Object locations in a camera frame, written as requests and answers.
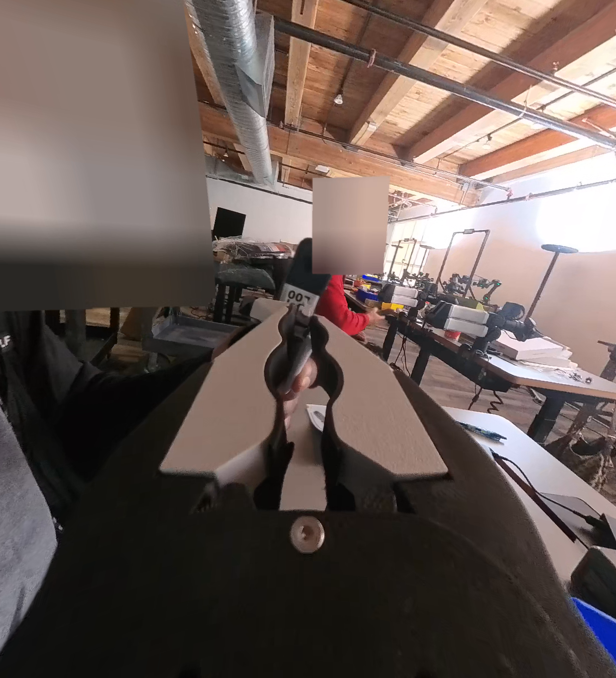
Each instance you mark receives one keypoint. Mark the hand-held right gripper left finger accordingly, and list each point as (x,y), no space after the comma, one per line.
(218,418)

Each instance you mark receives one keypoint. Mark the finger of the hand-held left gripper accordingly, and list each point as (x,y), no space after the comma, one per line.
(266,310)
(297,365)

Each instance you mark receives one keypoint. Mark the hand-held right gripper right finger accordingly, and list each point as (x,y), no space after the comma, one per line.
(387,423)

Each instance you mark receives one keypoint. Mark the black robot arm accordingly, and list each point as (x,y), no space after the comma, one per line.
(509,323)

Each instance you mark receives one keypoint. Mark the grey desk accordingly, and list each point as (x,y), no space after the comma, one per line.
(530,476)

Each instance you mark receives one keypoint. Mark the person's left hand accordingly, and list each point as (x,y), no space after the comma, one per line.
(305,380)

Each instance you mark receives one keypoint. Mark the dark cushioned stool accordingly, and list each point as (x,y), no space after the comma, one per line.
(244,278)

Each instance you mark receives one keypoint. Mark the building instruction booklet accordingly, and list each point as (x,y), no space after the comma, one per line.
(316,416)

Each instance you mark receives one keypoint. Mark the grey plastic tray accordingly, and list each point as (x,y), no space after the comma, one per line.
(196,331)

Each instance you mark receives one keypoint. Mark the blue green pen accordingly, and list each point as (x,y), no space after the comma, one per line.
(482,430)

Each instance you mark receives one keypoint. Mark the white rectangular device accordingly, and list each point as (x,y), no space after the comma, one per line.
(466,320)

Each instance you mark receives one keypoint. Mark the white flat box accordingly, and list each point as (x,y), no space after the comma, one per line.
(530,349)

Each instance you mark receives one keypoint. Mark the long white work table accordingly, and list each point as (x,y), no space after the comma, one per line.
(578,384)

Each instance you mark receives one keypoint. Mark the patterned handbag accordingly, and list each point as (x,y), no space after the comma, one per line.
(583,455)

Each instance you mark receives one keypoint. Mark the thick black ceiling pipe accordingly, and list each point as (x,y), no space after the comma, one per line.
(445,81)

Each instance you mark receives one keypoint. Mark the person's grey sweatshirt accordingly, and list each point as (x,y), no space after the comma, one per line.
(6,529)

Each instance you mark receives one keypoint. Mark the black floor lamp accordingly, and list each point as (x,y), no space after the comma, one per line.
(559,249)

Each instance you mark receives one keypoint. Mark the small black cube case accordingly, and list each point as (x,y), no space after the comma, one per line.
(604,593)

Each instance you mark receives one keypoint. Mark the black wall screen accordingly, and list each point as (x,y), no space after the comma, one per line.
(228,225)

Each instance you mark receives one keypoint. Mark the silver spiral air duct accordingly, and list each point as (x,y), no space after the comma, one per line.
(233,79)

